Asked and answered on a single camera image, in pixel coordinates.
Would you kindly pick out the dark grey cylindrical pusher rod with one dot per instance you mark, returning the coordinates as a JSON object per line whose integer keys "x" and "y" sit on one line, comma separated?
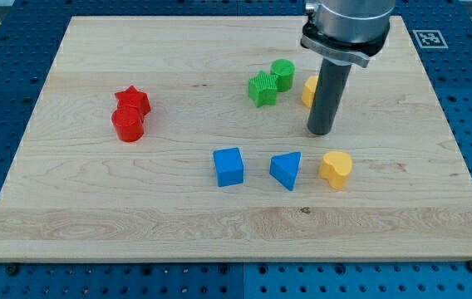
{"x": 330, "y": 86}

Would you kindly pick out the yellow hexagon block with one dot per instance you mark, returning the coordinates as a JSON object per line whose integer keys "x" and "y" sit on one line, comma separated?
{"x": 308, "y": 91}

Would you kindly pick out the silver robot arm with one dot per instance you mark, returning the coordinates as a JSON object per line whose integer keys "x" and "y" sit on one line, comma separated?
{"x": 344, "y": 33}

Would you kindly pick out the green cylinder block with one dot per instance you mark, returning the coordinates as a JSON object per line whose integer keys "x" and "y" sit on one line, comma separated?
{"x": 284, "y": 70}

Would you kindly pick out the green star block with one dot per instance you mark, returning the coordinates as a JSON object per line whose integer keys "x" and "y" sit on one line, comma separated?
{"x": 263, "y": 89}

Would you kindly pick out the yellow heart block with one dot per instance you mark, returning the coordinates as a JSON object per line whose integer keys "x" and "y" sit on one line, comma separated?
{"x": 335, "y": 168}

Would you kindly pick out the white fiducial marker tag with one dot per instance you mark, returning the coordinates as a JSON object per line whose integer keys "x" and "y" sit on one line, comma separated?
{"x": 430, "y": 39}

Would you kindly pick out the blue triangle block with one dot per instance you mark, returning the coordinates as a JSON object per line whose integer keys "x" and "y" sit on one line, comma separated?
{"x": 284, "y": 168}

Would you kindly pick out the blue cube block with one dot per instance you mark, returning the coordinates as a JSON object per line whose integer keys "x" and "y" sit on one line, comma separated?
{"x": 228, "y": 166}

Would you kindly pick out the wooden board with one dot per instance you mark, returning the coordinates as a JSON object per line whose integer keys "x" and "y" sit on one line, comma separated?
{"x": 76, "y": 193}

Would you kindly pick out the red star block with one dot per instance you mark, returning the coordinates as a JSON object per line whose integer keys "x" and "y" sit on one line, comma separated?
{"x": 133, "y": 98}

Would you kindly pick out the red cylinder block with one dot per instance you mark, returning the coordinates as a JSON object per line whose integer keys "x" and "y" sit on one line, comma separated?
{"x": 128, "y": 123}

